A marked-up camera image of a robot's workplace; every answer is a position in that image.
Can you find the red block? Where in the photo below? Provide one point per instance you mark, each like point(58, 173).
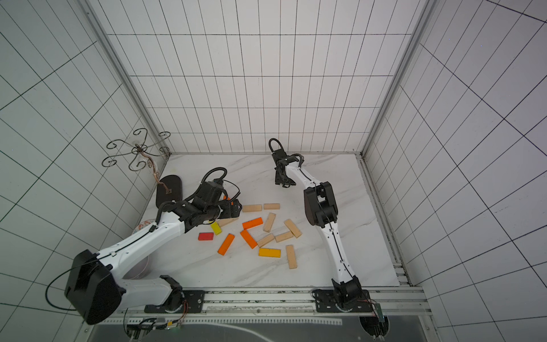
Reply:
point(206, 236)

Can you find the yellow-green block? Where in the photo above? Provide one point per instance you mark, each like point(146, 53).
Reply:
point(216, 228)

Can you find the natural wood block vertical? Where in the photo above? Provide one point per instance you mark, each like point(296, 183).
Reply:
point(269, 222)

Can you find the natural wood block small right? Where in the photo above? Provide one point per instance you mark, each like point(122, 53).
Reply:
point(283, 237)

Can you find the yellow block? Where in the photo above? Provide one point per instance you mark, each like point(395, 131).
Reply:
point(272, 253)

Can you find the natural wood block small diagonal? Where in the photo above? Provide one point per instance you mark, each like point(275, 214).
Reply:
point(265, 240)

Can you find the orange block lower left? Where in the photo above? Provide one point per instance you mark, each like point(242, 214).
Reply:
point(226, 244)

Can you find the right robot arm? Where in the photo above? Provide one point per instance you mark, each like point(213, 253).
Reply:
point(321, 211)

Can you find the orange block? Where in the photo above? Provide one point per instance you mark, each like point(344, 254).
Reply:
point(226, 244)
point(253, 223)
point(248, 238)

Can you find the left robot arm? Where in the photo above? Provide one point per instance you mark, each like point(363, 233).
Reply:
point(97, 286)

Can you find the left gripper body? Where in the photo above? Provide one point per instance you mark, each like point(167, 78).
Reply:
point(219, 211)

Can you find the patterned round plate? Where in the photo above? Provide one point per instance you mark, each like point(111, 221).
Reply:
point(143, 225)

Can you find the orange block lower middle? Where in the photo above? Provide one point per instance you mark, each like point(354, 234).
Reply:
point(248, 238)

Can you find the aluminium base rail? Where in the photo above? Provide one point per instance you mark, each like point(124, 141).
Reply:
point(304, 301)

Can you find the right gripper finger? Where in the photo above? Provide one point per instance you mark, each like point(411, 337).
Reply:
point(288, 182)
point(279, 178)

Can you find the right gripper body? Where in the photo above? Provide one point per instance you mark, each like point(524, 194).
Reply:
point(281, 171)

